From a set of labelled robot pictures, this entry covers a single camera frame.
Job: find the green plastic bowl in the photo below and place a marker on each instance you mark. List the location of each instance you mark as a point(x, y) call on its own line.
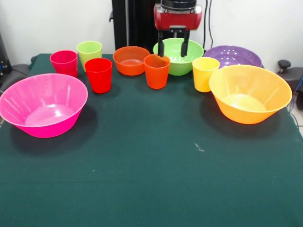
point(182, 68)

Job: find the orange-red plastic cup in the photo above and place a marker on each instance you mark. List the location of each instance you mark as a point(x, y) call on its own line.
point(156, 78)

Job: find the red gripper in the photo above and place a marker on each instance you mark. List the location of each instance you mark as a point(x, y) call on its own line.
point(177, 19)

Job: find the black round floor base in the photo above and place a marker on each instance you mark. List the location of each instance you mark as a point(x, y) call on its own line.
point(294, 75)

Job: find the dark green table cloth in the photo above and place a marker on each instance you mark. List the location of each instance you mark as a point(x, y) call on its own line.
point(151, 177)

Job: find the crimson plastic cup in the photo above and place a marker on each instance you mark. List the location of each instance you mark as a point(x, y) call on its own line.
point(64, 66)

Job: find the light green plastic cup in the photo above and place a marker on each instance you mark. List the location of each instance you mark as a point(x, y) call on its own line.
point(88, 53)

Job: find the purple plastic bowl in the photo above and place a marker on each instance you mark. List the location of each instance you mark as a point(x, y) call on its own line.
point(236, 56)

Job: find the yellow plastic cup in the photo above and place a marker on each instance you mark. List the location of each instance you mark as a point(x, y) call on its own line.
point(201, 80)

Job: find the black knob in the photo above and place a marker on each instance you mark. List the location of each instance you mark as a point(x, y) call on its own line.
point(284, 64)

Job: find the orange plastic bowl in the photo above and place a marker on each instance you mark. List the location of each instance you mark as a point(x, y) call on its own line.
point(243, 117)

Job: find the red plastic cup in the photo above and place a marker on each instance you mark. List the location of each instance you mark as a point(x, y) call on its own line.
point(98, 80)

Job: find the orange-red plastic bowl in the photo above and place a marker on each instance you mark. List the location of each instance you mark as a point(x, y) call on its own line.
point(127, 68)

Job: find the pink plastic bowl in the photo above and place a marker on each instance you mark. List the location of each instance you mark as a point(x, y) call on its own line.
point(47, 128)

